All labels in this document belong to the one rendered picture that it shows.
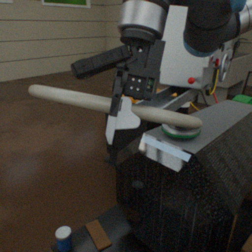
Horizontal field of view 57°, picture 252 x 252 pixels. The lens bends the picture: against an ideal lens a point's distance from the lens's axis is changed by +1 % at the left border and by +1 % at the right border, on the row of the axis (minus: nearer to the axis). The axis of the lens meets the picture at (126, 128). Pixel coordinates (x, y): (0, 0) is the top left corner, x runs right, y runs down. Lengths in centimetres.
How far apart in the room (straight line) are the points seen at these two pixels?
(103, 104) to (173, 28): 79
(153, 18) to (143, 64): 8
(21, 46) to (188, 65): 646
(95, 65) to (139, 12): 12
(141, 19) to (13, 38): 686
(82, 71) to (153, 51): 14
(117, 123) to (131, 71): 10
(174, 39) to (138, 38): 74
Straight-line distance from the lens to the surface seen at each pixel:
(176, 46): 118
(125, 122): 43
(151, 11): 45
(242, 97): 327
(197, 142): 132
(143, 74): 43
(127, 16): 46
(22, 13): 740
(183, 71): 118
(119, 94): 41
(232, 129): 159
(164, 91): 116
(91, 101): 46
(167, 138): 132
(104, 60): 45
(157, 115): 47
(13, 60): 730
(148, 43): 47
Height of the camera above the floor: 141
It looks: 24 degrees down
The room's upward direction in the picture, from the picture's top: straight up
